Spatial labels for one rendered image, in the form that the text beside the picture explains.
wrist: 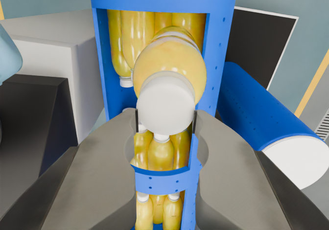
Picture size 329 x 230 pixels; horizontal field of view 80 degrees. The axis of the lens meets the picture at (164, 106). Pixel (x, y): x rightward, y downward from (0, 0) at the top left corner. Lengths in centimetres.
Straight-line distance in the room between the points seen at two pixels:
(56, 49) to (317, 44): 182
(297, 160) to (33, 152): 79
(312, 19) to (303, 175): 126
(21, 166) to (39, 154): 3
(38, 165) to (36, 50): 23
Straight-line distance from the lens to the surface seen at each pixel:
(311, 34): 192
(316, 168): 93
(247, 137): 84
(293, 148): 81
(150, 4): 32
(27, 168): 44
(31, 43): 49
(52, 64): 49
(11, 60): 29
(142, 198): 72
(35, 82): 47
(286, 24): 163
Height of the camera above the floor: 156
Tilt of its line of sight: 62 degrees down
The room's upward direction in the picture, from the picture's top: 180 degrees clockwise
